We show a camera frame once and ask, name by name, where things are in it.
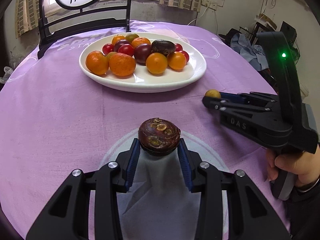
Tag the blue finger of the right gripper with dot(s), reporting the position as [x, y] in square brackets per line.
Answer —
[251, 98]

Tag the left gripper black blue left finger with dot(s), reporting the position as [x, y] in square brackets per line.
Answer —
[66, 214]

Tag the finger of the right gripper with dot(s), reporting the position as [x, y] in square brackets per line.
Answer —
[225, 105]

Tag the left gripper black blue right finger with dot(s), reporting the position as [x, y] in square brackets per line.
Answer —
[250, 215]

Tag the small yellow longan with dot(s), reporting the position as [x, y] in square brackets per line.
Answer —
[212, 93]

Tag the small orange tomato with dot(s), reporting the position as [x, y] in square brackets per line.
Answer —
[176, 60]
[117, 38]

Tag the red cherry tomato small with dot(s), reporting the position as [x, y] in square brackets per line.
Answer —
[178, 47]

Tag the large yellow orange tomato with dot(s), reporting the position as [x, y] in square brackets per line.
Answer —
[156, 63]

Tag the dark passion fruit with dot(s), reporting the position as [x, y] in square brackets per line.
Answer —
[158, 137]
[163, 47]

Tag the large dark red plum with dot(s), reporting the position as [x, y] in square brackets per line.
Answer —
[142, 52]

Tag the large orange mandarin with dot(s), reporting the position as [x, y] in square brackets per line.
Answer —
[122, 65]

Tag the green yellow small fruit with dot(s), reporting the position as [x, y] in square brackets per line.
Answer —
[109, 55]

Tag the person's right hand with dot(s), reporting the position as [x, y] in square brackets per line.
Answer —
[305, 165]

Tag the blue cloth pile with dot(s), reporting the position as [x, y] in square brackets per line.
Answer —
[254, 55]

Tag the purple tablecloth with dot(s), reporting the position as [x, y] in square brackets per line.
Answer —
[55, 119]

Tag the white oval plate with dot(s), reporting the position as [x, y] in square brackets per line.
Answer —
[142, 81]

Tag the orange mandarin on plate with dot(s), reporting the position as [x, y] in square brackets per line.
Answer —
[140, 40]

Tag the green orange tomato on plate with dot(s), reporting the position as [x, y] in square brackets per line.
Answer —
[131, 36]

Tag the small dark plum on plate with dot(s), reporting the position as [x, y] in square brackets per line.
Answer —
[120, 43]

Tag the small orange tomato on plate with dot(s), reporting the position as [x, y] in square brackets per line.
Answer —
[117, 38]

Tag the white plastic bag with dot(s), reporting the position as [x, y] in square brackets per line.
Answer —
[7, 73]

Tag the left beige curtain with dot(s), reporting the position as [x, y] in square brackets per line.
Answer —
[29, 14]

